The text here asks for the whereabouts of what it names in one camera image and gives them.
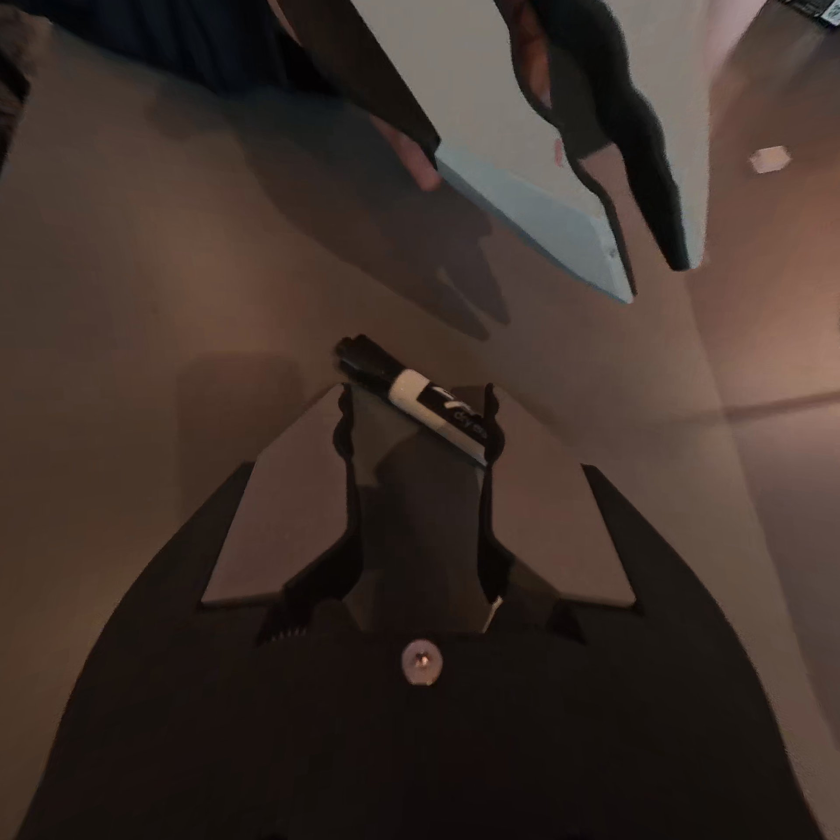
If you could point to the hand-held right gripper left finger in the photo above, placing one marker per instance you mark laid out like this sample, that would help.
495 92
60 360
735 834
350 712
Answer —
282 525

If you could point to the small white paper scrap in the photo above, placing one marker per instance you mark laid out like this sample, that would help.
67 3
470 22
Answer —
769 160

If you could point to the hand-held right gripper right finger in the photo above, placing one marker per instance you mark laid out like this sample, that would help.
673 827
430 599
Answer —
558 525

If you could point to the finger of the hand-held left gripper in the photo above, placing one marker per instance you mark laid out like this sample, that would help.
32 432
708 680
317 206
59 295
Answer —
472 98
682 98

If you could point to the person's left hand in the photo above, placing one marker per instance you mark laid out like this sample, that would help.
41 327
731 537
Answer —
413 161

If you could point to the black white dry erase marker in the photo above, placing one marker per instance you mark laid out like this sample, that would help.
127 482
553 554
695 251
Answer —
410 390

